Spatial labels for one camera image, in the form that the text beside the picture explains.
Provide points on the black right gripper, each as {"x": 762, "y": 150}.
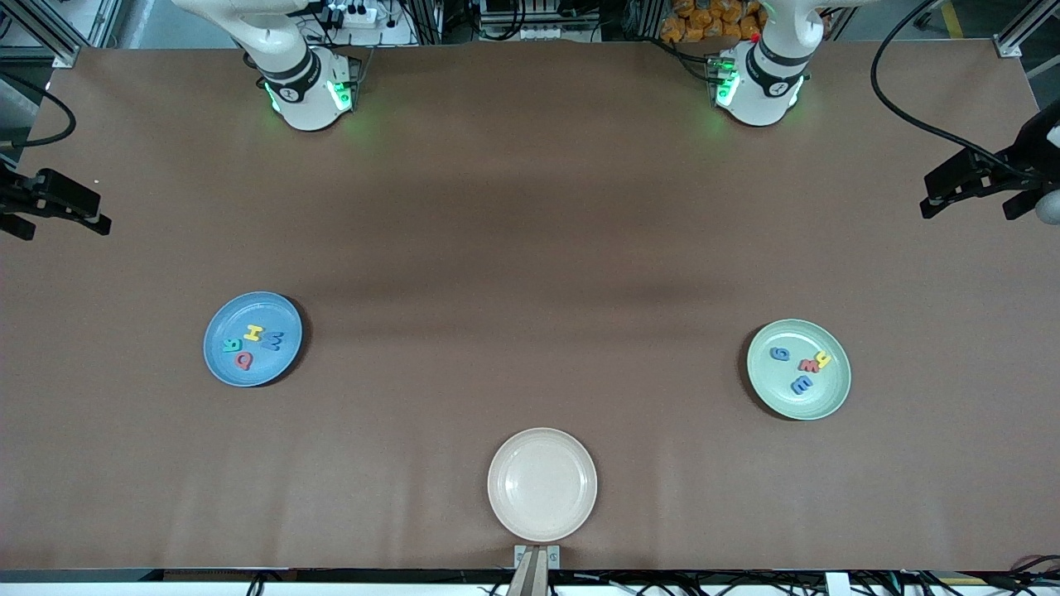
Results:
{"x": 10, "y": 197}

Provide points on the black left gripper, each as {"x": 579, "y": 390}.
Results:
{"x": 1020, "y": 165}

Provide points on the pink foam letter Q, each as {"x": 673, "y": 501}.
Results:
{"x": 238, "y": 361}

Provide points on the red foam letter m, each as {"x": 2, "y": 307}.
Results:
{"x": 808, "y": 365}

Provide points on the blue foam letter W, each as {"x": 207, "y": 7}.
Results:
{"x": 273, "y": 340}

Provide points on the blue foam letter g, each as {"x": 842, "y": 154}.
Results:
{"x": 779, "y": 356}

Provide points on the blue foam letter m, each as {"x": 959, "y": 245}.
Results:
{"x": 802, "y": 385}

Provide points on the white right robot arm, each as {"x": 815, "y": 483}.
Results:
{"x": 310, "y": 91}

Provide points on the blue plate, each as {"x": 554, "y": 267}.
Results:
{"x": 265, "y": 368}

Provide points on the green plate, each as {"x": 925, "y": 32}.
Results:
{"x": 799, "y": 401}

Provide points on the beige plate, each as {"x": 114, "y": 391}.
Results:
{"x": 542, "y": 484}

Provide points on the orange snack bags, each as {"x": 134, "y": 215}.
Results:
{"x": 704, "y": 21}

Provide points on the white power strip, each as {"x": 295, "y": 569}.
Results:
{"x": 360, "y": 16}

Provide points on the aluminium frame profile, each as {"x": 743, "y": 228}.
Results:
{"x": 50, "y": 37}
{"x": 1017, "y": 37}

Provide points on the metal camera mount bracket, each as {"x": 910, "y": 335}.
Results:
{"x": 537, "y": 571}

